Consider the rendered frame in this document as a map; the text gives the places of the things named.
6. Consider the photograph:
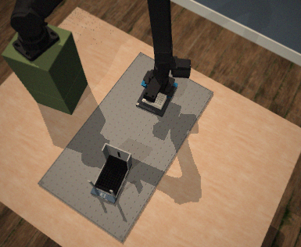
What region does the white well plate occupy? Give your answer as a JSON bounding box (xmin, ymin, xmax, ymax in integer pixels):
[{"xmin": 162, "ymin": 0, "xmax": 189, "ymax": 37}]
[{"xmin": 142, "ymin": 93, "xmax": 167, "ymax": 109}]

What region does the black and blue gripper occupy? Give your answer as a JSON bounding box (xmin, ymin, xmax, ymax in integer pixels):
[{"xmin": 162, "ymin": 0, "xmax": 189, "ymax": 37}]
[{"xmin": 141, "ymin": 70, "xmax": 177, "ymax": 98}]

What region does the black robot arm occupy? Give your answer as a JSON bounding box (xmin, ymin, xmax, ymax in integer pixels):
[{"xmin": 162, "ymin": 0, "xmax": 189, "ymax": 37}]
[{"xmin": 10, "ymin": 0, "xmax": 191, "ymax": 103}]

